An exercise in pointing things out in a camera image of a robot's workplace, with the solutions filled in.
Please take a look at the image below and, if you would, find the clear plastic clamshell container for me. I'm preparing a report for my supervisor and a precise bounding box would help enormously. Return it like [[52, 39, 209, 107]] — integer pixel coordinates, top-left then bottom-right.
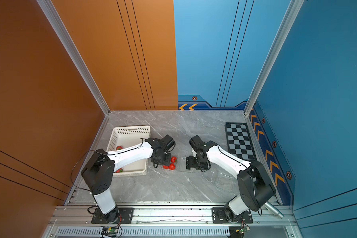
[[163, 158, 194, 173]]

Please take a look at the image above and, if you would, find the white perforated plastic basket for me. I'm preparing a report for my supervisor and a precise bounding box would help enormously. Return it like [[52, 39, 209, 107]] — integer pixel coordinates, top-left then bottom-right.
[[106, 125, 151, 177]]

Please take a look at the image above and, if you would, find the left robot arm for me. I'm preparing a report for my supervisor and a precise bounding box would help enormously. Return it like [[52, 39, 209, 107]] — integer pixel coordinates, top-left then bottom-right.
[[81, 135, 176, 224]]

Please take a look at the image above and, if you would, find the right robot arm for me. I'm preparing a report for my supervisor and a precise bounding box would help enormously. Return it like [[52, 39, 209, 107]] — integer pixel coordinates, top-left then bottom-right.
[[186, 135, 283, 223]]

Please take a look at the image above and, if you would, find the black white chessboard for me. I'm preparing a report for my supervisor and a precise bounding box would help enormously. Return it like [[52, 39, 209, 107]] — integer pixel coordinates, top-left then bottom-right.
[[225, 123, 257, 161]]

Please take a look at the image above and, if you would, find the green circuit board right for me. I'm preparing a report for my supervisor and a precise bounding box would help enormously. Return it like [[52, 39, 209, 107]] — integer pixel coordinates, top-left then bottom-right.
[[228, 226, 250, 238]]

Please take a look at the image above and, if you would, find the green circuit board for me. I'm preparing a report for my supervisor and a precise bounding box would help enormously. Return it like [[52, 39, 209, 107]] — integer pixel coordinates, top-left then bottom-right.
[[100, 227, 122, 238], [228, 226, 250, 238]]

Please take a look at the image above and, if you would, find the silver microphone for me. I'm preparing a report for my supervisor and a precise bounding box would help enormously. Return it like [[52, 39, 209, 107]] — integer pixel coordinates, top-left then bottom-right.
[[263, 202, 284, 219]]

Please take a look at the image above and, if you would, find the green circuit board left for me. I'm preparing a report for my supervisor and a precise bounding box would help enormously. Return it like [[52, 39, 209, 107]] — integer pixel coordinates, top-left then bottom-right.
[[100, 227, 122, 238]]

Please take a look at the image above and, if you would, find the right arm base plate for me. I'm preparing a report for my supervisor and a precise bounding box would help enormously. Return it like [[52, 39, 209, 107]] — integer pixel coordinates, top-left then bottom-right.
[[211, 207, 253, 224]]

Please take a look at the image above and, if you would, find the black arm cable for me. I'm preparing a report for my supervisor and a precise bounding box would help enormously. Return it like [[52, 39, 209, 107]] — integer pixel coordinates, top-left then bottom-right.
[[70, 137, 155, 192]]

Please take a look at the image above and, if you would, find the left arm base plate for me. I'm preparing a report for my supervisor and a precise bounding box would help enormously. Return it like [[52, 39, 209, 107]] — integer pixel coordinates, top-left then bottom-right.
[[91, 207, 134, 225]]

